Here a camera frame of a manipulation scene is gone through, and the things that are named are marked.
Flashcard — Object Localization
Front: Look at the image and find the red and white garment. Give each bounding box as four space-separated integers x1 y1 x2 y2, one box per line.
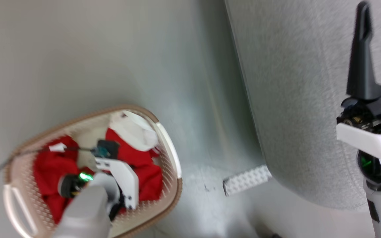
33 111 163 224

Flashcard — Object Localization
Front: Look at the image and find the grey fabric sofa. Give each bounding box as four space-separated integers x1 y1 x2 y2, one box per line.
224 0 381 211

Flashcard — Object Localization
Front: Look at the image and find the white perforated block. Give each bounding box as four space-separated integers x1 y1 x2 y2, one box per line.
223 165 273 196

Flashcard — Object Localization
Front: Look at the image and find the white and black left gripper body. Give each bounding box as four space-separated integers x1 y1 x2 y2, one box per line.
58 140 140 210

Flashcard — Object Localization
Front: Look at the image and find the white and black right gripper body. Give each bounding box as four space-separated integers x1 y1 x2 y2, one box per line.
336 78 381 193

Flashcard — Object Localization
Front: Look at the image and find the cream basket with brown rim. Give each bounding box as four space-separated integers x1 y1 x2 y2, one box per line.
3 105 183 238

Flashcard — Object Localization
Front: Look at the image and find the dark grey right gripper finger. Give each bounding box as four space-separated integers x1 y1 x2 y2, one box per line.
347 2 381 100

